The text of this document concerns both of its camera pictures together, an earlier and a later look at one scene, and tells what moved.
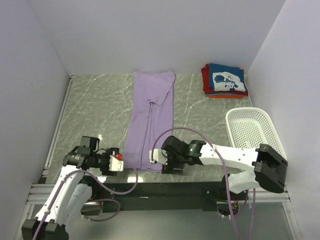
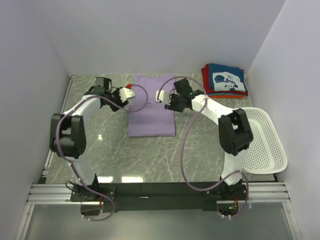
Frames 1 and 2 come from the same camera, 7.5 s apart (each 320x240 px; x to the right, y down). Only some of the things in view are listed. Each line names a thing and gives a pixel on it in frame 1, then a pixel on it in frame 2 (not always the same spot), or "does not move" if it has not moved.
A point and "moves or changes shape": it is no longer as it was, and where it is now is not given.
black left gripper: [112, 151] -> [120, 103]
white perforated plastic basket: [248, 127] does not move
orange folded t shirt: [226, 96] does not move
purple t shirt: [151, 115] moves or changes shape
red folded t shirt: [207, 90] does not move
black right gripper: [169, 168] -> [171, 107]
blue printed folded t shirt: [225, 78] does not move
